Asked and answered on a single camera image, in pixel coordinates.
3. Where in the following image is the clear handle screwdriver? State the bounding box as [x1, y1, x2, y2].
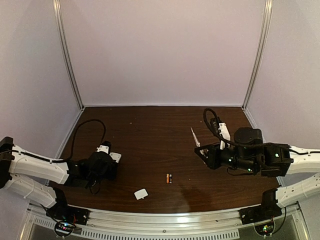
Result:
[190, 127, 201, 147]

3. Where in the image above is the white remote control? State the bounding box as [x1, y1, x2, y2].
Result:
[109, 152, 122, 164]

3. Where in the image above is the white battery cover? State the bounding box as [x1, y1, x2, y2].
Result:
[134, 188, 149, 200]

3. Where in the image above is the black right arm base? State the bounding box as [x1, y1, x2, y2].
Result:
[239, 203, 282, 225]

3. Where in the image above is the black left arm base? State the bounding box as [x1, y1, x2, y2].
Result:
[46, 205, 90, 226]

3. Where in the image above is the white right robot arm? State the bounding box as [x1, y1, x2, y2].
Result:
[193, 127, 320, 208]

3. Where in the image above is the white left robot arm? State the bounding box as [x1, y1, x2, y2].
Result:
[0, 136, 122, 209]

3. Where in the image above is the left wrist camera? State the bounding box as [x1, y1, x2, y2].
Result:
[96, 141, 112, 155]

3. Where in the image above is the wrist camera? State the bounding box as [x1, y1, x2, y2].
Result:
[210, 118, 231, 150]
[96, 141, 112, 155]

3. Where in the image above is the black right camera cable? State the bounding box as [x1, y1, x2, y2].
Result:
[202, 107, 266, 148]

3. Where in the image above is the black camera cable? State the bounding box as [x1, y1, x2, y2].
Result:
[69, 119, 106, 161]
[202, 107, 266, 148]

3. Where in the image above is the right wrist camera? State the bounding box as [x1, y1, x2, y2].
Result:
[210, 118, 231, 150]

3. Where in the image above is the aluminium left floor rail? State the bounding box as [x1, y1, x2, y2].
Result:
[46, 107, 85, 186]

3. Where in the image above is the black left camera cable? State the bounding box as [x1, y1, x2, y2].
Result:
[69, 119, 106, 161]

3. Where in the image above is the aluminium front rail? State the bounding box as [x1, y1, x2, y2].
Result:
[22, 199, 308, 240]

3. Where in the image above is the aluminium right corner post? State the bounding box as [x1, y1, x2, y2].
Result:
[242, 0, 273, 111]

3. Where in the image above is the aluminium corner post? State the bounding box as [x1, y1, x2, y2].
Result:
[242, 0, 273, 111]
[52, 0, 85, 110]

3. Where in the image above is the aluminium left corner post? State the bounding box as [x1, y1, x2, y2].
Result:
[52, 0, 85, 110]

